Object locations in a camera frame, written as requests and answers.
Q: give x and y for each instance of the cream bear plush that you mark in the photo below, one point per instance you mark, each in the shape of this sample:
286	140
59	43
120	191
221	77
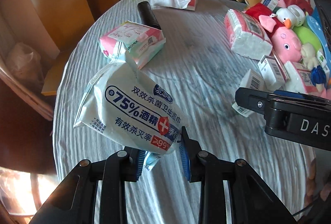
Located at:
309	56

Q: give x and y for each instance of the black cylinder roll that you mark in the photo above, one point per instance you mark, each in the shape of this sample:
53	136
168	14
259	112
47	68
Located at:
147	16

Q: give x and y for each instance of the white alcohol wipes pack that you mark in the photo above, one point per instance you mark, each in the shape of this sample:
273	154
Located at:
125	105

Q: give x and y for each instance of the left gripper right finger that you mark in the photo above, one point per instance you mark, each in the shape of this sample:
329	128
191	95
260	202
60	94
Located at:
189	152

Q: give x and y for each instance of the pink green wipes pack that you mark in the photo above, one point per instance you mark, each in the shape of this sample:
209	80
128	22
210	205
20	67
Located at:
140	41

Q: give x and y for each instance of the white duck plush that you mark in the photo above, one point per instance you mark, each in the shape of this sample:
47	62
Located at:
291	16

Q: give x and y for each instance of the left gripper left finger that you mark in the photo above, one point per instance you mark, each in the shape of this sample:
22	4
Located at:
135	164

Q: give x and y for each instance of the pink tissue pack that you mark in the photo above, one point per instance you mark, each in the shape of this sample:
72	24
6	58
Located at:
246	36

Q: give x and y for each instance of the pink pig plush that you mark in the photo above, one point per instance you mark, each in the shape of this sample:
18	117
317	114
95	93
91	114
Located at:
285	42

